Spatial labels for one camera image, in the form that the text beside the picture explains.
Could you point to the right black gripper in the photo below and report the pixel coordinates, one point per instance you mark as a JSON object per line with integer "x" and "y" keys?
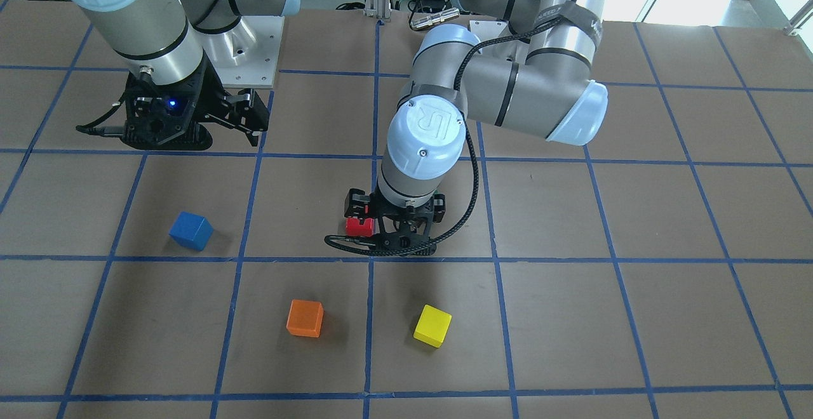
{"x": 212, "y": 98}

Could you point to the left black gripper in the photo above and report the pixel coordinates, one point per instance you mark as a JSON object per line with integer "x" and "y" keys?
{"x": 354, "y": 205}

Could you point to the red block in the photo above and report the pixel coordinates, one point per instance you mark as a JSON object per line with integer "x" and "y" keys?
{"x": 359, "y": 227}

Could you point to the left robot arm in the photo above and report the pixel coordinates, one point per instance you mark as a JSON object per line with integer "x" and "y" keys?
{"x": 535, "y": 78}

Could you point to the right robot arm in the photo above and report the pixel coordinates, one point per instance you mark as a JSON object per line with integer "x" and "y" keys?
{"x": 172, "y": 49}

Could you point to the yellow block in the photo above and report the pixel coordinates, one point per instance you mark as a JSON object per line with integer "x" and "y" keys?
{"x": 432, "y": 326}

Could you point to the orange block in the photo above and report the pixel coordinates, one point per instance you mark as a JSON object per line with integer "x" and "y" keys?
{"x": 305, "y": 318}

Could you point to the blue block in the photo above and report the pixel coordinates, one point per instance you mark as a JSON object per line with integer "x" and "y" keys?
{"x": 191, "y": 231}

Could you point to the silver metal connector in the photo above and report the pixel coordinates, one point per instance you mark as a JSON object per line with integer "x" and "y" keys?
{"x": 433, "y": 19}

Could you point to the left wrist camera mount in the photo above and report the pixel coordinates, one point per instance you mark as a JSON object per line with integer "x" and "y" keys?
{"x": 396, "y": 237}

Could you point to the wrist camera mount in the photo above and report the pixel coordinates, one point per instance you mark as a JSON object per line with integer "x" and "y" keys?
{"x": 396, "y": 237}
{"x": 166, "y": 119}

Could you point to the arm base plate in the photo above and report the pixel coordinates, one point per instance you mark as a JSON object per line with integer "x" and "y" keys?
{"x": 489, "y": 29}
{"x": 247, "y": 55}

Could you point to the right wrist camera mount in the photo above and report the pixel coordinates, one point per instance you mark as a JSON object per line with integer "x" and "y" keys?
{"x": 166, "y": 119}

